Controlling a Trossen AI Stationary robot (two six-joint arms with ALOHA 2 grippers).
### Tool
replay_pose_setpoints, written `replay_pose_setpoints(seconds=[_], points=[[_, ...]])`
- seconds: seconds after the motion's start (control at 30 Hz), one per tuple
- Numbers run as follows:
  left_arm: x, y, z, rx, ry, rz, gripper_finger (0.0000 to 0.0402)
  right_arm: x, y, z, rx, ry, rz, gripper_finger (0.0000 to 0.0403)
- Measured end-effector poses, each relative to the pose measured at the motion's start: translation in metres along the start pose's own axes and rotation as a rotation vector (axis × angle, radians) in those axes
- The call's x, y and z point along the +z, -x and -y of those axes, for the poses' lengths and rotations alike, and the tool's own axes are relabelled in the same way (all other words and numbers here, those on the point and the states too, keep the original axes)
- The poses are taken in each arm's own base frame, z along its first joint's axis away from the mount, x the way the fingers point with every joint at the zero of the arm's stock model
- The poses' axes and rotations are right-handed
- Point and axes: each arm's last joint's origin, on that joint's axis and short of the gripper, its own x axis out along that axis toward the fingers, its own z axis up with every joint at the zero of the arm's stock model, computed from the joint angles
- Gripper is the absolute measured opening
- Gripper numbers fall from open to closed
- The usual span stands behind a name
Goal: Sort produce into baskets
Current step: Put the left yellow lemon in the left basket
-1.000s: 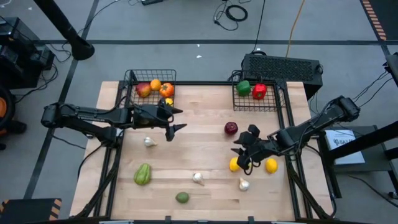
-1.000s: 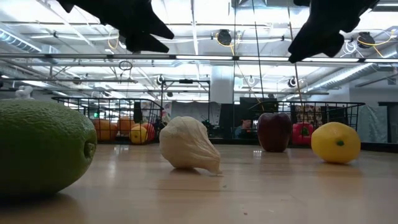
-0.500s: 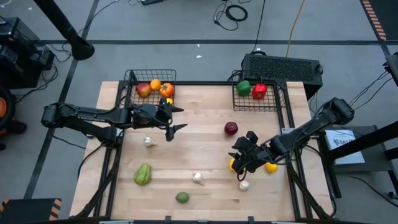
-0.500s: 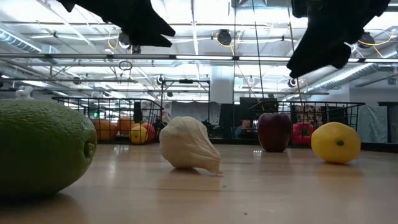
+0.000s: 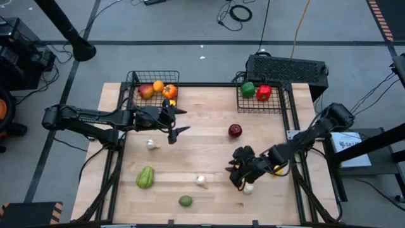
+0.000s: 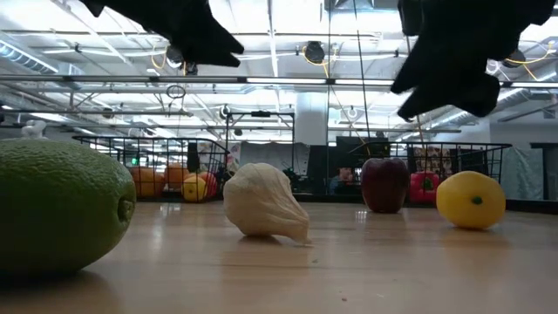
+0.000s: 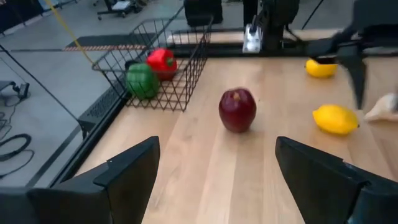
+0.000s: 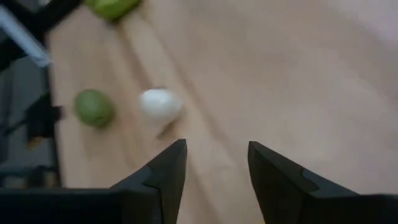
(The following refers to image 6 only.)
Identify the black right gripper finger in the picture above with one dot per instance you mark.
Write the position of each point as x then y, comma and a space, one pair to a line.
431, 102
418, 74

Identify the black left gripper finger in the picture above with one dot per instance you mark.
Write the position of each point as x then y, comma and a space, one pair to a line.
200, 54
218, 41

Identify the red bell pepper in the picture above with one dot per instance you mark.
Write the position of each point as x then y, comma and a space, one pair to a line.
420, 189

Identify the dark red apple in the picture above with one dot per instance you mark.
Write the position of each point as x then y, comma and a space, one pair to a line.
384, 185

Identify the yellow lemon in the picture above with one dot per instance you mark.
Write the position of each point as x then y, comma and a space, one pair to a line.
468, 202
194, 189

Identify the small reddish orange tangerine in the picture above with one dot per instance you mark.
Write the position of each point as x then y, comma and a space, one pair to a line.
176, 174

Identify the red and yellow apple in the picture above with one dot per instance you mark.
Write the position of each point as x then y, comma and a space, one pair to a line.
212, 183

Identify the orange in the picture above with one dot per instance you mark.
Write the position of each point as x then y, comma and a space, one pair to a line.
147, 182

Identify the white garlic bulb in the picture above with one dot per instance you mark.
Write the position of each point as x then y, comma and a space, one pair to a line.
261, 205

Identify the green lime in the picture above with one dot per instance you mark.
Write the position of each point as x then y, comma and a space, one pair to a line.
61, 205

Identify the long ceiling light strip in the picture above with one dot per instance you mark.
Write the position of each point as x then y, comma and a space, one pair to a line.
283, 81

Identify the metal ceiling pipe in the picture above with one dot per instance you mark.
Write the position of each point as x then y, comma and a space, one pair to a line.
87, 78

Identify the white sheet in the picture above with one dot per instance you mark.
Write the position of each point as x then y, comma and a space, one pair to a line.
270, 152

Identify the white humanoid figure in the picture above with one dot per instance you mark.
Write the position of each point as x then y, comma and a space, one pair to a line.
34, 129

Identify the black frame stand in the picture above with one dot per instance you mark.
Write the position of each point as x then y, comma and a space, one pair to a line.
260, 113

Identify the black metal table frame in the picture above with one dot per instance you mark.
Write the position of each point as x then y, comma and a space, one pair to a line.
322, 198

